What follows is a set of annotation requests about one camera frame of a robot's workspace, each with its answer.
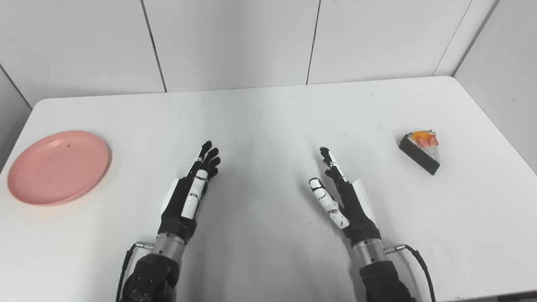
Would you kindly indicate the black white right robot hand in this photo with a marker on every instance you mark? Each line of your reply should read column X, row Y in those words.
column 356, row 214

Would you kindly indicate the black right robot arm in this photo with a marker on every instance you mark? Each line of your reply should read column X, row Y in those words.
column 384, row 281

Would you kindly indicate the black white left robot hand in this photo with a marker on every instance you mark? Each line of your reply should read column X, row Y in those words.
column 178, row 209

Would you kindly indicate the pink round plate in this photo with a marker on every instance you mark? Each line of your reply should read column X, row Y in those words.
column 58, row 167

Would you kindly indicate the chocolate cake slice with fruit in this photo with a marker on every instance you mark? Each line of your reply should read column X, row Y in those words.
column 419, row 157

